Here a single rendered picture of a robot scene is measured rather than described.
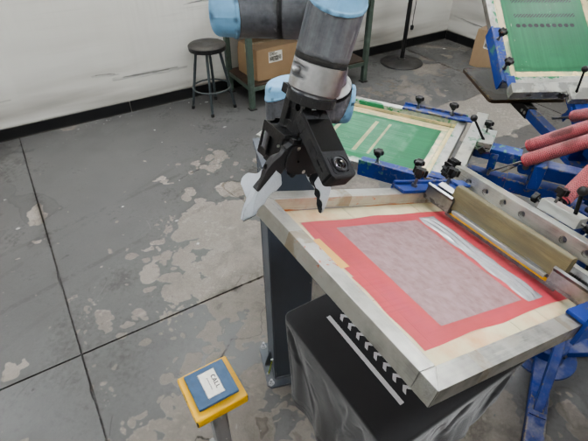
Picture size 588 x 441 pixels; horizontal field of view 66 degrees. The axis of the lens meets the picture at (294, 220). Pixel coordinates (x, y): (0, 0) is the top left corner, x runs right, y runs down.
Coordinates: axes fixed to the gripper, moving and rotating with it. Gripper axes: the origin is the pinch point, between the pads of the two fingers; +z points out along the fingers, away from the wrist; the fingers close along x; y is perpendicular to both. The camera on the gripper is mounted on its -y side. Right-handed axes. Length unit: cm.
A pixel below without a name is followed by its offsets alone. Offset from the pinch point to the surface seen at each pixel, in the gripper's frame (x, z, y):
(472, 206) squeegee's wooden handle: -72, 10, 11
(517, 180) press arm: -137, 17, 33
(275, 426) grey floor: -58, 138, 38
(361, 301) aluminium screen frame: -13.7, 12.3, -9.7
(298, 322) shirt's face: -29, 48, 18
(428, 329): -26.3, 16.2, -16.7
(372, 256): -31.2, 16.3, 5.0
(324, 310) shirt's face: -37, 45, 17
